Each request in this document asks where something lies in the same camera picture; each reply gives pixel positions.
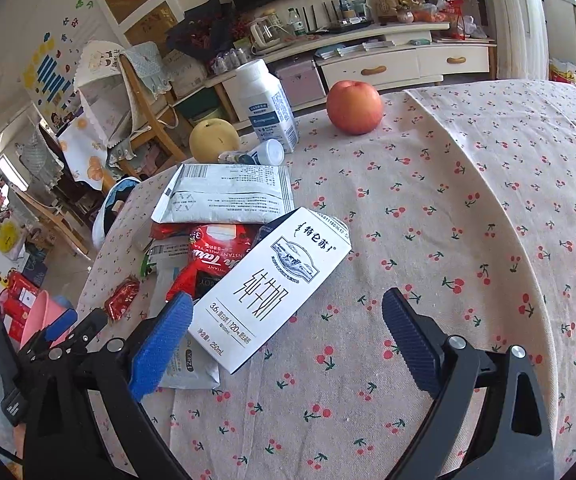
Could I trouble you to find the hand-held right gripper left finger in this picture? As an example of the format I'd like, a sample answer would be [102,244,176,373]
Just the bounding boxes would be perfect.
[22,290,195,480]

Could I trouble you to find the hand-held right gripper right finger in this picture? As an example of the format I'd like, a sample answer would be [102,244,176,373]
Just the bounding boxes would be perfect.
[381,287,555,480]

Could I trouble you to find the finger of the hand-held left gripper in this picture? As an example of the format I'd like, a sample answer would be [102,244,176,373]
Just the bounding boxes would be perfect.
[18,306,109,361]
[42,309,79,343]

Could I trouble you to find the pink plastic bucket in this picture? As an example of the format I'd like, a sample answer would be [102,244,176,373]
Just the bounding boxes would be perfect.
[20,292,76,351]

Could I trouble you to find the white blue wipes packet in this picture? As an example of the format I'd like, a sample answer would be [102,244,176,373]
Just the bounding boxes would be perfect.
[154,265,221,391]

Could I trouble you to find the small red candy wrapper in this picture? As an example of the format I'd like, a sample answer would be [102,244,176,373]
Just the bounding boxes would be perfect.
[104,276,141,322]

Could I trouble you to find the red milk tea packet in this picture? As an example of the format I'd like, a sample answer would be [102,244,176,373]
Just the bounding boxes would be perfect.
[167,224,261,302]

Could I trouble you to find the red cartoon snack packet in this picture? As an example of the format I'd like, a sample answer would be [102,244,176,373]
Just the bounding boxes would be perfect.
[149,222,195,242]

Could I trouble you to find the white milk carton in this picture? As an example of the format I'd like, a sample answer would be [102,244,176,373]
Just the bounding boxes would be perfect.
[188,206,353,375]

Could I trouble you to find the grey foil pouch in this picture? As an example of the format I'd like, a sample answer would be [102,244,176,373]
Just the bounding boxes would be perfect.
[151,162,296,225]

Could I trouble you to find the small white plastic bottle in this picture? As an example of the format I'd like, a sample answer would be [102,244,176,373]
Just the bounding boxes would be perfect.
[218,138,285,166]

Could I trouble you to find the red gift box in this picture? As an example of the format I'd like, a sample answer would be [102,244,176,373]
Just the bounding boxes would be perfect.
[0,270,43,346]

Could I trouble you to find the yellow plastic bag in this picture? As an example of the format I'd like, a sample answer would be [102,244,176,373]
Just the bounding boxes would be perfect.
[0,220,26,261]

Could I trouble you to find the cherry print tablecloth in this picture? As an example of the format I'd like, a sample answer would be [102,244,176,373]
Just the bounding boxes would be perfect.
[75,79,576,480]

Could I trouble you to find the wooden chair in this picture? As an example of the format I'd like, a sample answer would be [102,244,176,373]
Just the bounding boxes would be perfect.
[118,42,189,161]
[15,187,93,261]

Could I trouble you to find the blue white helmet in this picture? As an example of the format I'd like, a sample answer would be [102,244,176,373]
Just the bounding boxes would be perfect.
[92,176,141,251]

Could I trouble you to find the grey lace chair cover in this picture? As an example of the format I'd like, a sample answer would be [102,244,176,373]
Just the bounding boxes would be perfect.
[18,127,66,186]

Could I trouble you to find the dining table orange print cloth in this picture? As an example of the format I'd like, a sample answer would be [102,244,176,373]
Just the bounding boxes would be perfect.
[56,87,133,191]

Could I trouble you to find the yellow pear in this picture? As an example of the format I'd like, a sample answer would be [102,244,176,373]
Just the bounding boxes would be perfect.
[189,118,239,163]

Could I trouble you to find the red apple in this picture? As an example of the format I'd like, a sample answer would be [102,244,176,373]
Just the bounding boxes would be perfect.
[326,80,383,136]

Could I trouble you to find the green waste bin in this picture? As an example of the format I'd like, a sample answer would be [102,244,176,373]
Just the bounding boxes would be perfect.
[175,95,223,126]

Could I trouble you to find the white blue-label milk bottle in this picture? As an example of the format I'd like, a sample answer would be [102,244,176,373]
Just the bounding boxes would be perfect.
[235,58,299,154]

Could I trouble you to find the white cartoon print cloth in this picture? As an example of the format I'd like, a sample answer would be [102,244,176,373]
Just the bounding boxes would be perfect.
[72,40,128,91]

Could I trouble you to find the blue lace chair cover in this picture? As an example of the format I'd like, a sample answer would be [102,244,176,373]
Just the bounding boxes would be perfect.
[118,40,173,101]

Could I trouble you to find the white television cabinet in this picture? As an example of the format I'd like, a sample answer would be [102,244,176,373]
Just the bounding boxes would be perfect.
[205,20,499,126]

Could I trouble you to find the white printed sack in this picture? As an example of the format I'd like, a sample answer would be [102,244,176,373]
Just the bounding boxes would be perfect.
[163,50,209,98]

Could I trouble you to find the pink storage box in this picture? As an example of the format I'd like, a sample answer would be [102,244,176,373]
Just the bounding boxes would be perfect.
[274,57,327,108]

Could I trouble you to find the pack of small bottles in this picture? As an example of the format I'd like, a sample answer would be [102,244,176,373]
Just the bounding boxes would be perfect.
[210,47,253,73]

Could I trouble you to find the red yellow gift bag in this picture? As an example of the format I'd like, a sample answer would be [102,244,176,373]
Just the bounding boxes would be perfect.
[548,57,576,86]

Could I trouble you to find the dark wrapped flower bouquet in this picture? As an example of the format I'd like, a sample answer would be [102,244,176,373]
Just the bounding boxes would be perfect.
[167,2,241,61]

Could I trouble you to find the black router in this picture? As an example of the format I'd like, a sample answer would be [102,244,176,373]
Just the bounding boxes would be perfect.
[298,2,375,35]

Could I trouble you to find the clear electric kettle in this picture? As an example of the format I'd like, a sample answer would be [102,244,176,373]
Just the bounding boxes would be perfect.
[249,15,289,53]

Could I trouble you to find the green-label water bottle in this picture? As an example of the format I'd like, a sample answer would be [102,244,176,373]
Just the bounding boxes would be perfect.
[288,7,307,38]

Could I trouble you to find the golden sack ornament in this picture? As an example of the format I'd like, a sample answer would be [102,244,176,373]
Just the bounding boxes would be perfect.
[370,0,409,23]

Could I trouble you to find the lace-covered standing air conditioner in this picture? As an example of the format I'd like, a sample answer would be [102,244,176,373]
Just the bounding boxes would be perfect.
[475,0,551,81]

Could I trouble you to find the blue yellow wall stickers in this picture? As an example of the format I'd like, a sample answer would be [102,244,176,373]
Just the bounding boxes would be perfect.
[20,30,83,126]

